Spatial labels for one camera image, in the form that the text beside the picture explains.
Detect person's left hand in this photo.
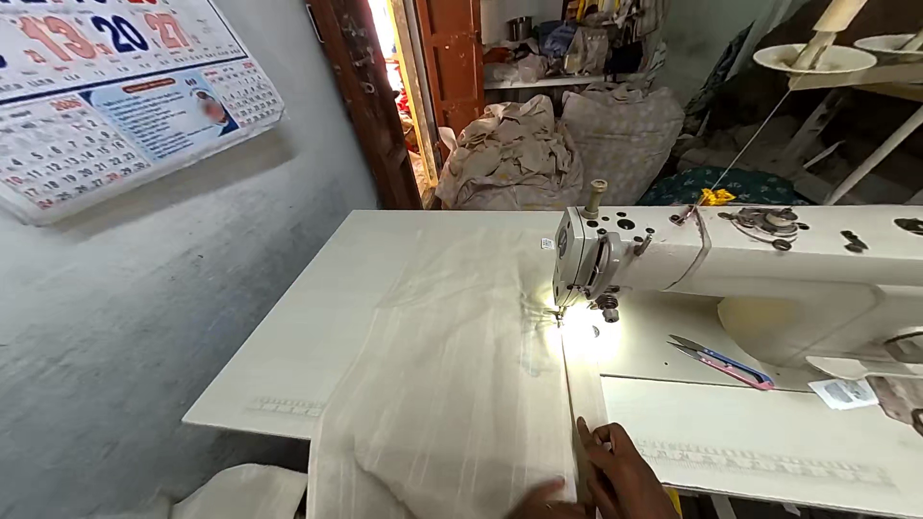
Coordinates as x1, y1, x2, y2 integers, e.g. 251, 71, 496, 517
505, 476, 589, 519

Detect person's right hand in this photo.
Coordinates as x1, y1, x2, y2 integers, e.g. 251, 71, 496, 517
575, 417, 681, 519

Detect cream striped fabric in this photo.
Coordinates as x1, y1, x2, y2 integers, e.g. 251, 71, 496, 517
308, 228, 611, 519

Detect blue and pink thread snips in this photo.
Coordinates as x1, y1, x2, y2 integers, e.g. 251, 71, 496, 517
668, 334, 776, 392

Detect white printed paper label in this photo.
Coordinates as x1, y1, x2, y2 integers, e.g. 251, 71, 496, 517
808, 379, 880, 412

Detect white sewing machine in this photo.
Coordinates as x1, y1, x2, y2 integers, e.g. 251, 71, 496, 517
551, 179, 923, 380

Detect white sewing table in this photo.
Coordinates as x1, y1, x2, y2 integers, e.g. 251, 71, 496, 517
182, 206, 923, 519

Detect dark green patterned cloth bundle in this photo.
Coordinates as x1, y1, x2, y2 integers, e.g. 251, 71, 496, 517
637, 166, 812, 208

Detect cream cloth piece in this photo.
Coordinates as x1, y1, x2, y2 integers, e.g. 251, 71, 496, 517
170, 463, 309, 519

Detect sack heaped with beige cloth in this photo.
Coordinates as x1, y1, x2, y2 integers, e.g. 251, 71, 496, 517
435, 95, 584, 211

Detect beige patterned full sack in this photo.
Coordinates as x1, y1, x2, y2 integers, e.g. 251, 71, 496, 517
561, 83, 685, 210

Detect white thread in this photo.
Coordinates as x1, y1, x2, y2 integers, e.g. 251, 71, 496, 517
695, 72, 803, 210

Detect reddish brown door panel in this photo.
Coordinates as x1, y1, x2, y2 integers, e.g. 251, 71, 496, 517
415, 0, 486, 139

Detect thread stand with white plates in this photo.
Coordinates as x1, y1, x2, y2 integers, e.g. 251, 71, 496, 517
752, 33, 923, 207

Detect cream thread cone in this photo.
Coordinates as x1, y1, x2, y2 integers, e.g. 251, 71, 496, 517
812, 0, 868, 33

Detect wall shelf with clutter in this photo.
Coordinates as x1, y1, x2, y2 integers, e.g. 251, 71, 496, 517
482, 0, 668, 90

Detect brown wooden door frame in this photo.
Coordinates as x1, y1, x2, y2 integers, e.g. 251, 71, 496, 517
306, 0, 424, 211

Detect wall calendar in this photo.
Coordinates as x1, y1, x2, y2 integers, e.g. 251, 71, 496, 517
0, 0, 287, 227

